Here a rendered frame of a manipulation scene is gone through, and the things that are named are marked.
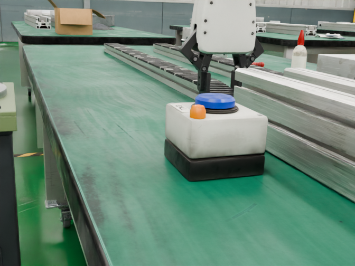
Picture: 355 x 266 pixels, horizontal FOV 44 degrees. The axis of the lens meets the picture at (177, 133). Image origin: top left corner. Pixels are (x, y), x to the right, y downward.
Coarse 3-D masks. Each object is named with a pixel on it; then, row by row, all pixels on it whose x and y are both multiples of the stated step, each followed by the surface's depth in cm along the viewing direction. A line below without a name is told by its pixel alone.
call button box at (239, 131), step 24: (168, 120) 46; (192, 120) 40; (216, 120) 41; (240, 120) 41; (264, 120) 42; (168, 144) 47; (192, 144) 40; (216, 144) 41; (240, 144) 42; (264, 144) 43; (192, 168) 41; (216, 168) 42; (240, 168) 43
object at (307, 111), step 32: (256, 96) 53; (288, 96) 46; (320, 96) 41; (352, 96) 40; (288, 128) 48; (320, 128) 41; (352, 128) 38; (288, 160) 47; (320, 160) 42; (352, 160) 39; (352, 192) 38
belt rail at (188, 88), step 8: (104, 48) 166; (112, 48) 151; (120, 56) 139; (128, 56) 128; (136, 64) 120; (144, 64) 112; (144, 72) 112; (152, 72) 106; (160, 72) 99; (160, 80) 100; (168, 80) 94; (176, 80) 89; (184, 80) 85; (176, 88) 89; (184, 88) 85; (192, 88) 81; (192, 96) 81
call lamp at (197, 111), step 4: (196, 104) 41; (192, 108) 40; (196, 108) 40; (200, 108) 40; (204, 108) 40; (192, 112) 40; (196, 112) 40; (200, 112) 40; (204, 112) 40; (192, 116) 40; (196, 116) 40; (200, 116) 40; (204, 116) 40
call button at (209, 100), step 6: (198, 96) 44; (204, 96) 44; (210, 96) 44; (216, 96) 44; (222, 96) 44; (228, 96) 44; (198, 102) 43; (204, 102) 43; (210, 102) 42; (216, 102) 42; (222, 102) 42; (228, 102) 43; (234, 102) 44; (216, 108) 43; (222, 108) 43
